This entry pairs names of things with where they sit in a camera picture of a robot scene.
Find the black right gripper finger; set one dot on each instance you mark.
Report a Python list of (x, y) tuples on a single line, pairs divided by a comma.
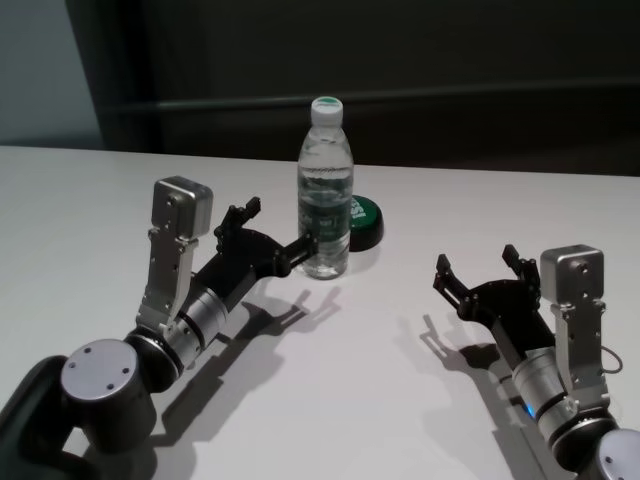
[(445, 277), (522, 267)]

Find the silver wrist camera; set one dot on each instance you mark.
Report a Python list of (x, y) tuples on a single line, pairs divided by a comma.
[(180, 200), (575, 270)]

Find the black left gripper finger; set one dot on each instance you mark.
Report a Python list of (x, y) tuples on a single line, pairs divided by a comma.
[(235, 215), (297, 252)]

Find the green YES button black base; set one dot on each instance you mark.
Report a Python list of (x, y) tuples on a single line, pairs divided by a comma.
[(367, 225)]

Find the grey horizontal wall rail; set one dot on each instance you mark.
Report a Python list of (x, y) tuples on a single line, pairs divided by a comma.
[(450, 102)]

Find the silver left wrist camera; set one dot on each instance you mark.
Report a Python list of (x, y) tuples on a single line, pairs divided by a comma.
[(180, 200)]

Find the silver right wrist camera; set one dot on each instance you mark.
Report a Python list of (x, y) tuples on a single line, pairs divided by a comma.
[(575, 270)]

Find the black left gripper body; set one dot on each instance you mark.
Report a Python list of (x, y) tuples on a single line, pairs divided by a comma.
[(240, 260)]

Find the clear water bottle green label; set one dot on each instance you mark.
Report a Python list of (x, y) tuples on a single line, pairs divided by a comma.
[(325, 200)]

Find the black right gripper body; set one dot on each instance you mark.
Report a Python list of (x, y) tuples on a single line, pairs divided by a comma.
[(510, 310)]

